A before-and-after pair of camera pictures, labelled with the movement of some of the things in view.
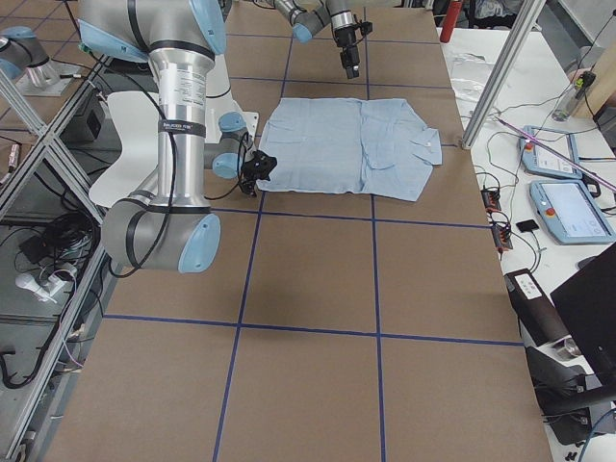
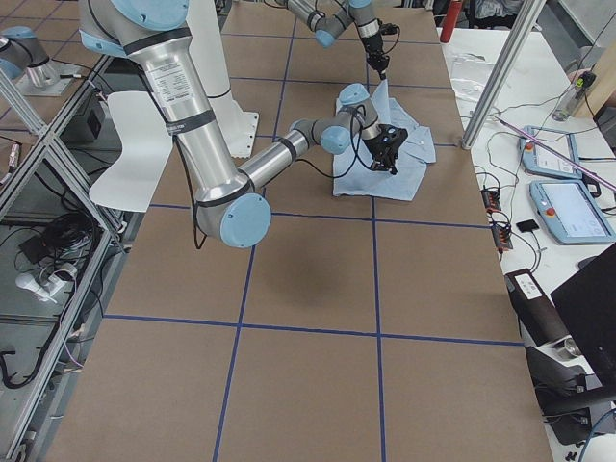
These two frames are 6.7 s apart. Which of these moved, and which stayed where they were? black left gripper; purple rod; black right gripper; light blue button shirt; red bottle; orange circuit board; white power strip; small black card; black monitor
Moved: black left gripper; black right gripper; light blue button shirt
Stayed: small black card; orange circuit board; white power strip; purple rod; red bottle; black monitor
